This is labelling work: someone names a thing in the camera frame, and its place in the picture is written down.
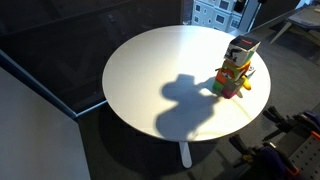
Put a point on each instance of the grey pegboard panel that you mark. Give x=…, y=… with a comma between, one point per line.
x=308, y=158

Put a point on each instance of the grey background table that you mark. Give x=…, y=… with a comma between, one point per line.
x=305, y=20

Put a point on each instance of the yellow toy banana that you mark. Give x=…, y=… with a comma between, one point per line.
x=246, y=84

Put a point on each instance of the window frame sill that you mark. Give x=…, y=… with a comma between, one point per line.
x=50, y=94

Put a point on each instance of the white table base leg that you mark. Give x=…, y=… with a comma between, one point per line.
x=185, y=155

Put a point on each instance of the small green block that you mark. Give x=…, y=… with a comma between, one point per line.
x=217, y=87

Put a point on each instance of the purple clamp with orange trigger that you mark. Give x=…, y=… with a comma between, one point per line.
x=271, y=158

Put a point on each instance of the purple and black clamp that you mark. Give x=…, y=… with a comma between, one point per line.
x=283, y=123

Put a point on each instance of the grey and pink block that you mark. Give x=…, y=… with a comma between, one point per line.
x=231, y=89

